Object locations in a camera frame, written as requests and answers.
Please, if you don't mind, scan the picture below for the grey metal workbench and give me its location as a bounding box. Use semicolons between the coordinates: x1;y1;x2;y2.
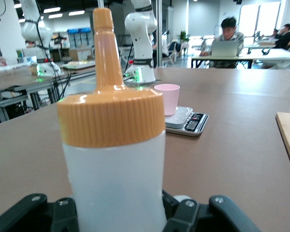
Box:
0;69;72;127

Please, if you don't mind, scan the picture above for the brown table cover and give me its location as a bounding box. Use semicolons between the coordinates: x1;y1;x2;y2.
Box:
0;67;290;232

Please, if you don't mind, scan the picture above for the white office table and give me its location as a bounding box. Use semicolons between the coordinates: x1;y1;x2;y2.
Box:
190;47;290;70

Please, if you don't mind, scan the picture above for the silver digital kitchen scale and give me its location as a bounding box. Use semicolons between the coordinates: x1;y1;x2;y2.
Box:
164;105;209;138

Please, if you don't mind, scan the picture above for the silver laptop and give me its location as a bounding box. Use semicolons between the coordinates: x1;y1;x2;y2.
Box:
211;40;240;58

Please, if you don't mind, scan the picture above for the person in checked shirt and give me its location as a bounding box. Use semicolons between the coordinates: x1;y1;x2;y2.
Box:
199;16;245;70

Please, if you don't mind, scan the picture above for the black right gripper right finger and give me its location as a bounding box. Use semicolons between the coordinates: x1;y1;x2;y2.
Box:
161;189;262;232

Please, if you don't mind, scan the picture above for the green potted plant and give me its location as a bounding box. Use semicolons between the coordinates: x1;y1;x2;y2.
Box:
178;30;189;45

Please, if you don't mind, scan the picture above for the white squeeze bottle orange cap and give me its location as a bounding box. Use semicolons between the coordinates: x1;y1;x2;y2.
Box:
57;7;167;232

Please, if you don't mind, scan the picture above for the pink plastic cup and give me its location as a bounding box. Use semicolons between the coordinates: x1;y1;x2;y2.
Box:
154;83;181;116

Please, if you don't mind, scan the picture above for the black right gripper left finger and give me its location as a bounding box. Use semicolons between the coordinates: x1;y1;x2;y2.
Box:
0;192;79;232

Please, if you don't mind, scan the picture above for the person in dark clothes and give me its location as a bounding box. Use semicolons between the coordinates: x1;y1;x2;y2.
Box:
272;23;290;50

